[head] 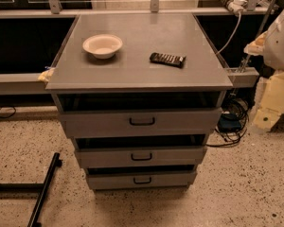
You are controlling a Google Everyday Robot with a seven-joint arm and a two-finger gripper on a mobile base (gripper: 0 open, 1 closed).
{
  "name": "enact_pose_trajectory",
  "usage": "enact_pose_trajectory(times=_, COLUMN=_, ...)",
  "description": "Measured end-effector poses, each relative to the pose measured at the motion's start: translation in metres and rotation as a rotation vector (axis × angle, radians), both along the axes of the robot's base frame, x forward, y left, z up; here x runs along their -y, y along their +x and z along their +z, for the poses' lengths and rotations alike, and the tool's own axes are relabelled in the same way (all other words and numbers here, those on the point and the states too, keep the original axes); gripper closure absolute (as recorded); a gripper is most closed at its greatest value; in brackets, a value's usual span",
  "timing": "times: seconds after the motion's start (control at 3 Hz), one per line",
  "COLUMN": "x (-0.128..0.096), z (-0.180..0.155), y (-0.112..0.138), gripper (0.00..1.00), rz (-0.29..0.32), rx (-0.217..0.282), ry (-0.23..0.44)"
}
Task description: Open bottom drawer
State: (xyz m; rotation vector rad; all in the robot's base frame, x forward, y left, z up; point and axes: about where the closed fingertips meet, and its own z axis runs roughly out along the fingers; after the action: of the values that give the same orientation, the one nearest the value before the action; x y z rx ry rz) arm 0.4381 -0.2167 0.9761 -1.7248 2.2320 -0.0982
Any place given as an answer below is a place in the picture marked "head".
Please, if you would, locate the thin metal rod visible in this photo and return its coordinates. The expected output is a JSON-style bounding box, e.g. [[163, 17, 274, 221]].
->
[[236, 0, 283, 74]]

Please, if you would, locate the black cable on floor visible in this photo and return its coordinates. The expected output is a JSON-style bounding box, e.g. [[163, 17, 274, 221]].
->
[[0, 106, 17, 119]]

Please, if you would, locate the grey drawer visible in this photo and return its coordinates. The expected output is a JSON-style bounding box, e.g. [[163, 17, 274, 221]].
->
[[75, 146, 206, 168], [60, 108, 222, 138], [87, 170, 197, 190]]

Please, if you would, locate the black floor stand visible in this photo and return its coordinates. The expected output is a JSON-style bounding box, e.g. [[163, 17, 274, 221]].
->
[[0, 152, 62, 227]]

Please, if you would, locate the blue box on floor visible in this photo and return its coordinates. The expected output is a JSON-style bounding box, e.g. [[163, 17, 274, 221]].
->
[[218, 113, 241, 132]]

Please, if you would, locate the grey drawer cabinet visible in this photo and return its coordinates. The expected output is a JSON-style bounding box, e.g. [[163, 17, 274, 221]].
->
[[46, 13, 232, 180]]

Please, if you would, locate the grey metal rail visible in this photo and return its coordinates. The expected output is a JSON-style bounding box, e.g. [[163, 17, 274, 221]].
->
[[0, 73, 47, 96]]

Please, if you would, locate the black cable bundle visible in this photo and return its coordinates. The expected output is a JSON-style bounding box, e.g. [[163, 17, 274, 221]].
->
[[206, 97, 250, 148]]

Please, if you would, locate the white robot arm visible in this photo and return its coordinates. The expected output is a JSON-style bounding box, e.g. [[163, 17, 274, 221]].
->
[[244, 9, 284, 131]]

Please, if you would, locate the white power strip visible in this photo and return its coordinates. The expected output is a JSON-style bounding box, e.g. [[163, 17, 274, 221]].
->
[[220, 0, 246, 14]]

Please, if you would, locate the black remote control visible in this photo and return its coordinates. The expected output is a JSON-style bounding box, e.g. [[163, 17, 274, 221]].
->
[[150, 52, 186, 68]]

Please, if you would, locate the white paper bowl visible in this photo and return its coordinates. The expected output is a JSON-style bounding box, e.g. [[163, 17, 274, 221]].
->
[[82, 34, 123, 60]]

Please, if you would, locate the white power cable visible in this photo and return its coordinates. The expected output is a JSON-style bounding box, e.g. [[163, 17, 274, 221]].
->
[[215, 11, 242, 56]]

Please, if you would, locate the yellow tape piece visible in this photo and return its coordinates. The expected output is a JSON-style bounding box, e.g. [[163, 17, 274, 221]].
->
[[38, 67, 55, 83]]

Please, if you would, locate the grey top drawer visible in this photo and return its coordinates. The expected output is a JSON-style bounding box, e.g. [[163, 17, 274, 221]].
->
[[60, 108, 222, 138]]

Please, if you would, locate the grey middle drawer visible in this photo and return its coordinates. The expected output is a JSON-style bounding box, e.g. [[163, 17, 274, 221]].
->
[[75, 146, 206, 168]]

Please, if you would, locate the grey bottom drawer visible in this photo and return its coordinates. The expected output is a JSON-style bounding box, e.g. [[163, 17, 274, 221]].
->
[[87, 170, 197, 190]]

